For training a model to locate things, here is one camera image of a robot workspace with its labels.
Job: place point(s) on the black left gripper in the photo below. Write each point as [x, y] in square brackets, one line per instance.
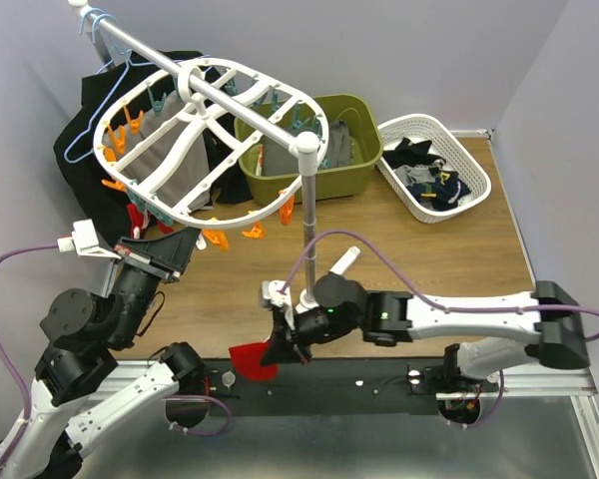
[165, 256]

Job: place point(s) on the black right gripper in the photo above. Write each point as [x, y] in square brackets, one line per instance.
[281, 348]

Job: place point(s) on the red sock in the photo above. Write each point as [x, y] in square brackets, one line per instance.
[247, 358]
[140, 219]

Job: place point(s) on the navy yellow patterned sock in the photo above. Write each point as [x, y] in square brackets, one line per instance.
[457, 188]

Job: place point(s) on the black white striped sock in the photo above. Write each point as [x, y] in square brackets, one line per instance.
[411, 158]

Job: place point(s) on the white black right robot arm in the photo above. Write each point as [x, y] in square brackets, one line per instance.
[541, 326]

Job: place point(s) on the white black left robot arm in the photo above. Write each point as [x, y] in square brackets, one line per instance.
[55, 433]

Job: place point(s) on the white clothes clip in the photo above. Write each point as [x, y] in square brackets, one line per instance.
[201, 243]

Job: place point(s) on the orange clothes clip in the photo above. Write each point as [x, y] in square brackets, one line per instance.
[217, 238]
[257, 232]
[286, 211]

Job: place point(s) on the teal clothes clip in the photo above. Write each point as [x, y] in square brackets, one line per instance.
[297, 121]
[135, 199]
[158, 103]

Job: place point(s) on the olive green plastic bin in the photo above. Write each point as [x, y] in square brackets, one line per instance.
[354, 146]

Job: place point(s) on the grey cloth in bin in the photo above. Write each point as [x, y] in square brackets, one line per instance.
[277, 161]

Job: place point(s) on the black hanging garment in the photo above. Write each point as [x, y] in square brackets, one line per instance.
[108, 208]

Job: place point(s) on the silver white clothes rack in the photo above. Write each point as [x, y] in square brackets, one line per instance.
[236, 103]

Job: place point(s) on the white perforated plastic basket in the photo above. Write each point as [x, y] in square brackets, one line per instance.
[420, 127]

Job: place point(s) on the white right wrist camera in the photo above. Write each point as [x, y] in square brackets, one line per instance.
[274, 297]

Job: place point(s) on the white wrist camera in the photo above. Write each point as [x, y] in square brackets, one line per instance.
[274, 297]
[84, 242]

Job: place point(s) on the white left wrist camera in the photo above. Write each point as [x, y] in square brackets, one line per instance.
[84, 242]

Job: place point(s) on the light blue wire hanger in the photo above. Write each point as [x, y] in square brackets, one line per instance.
[99, 92]

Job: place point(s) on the aluminium frame rail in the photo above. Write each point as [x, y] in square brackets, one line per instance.
[546, 426]

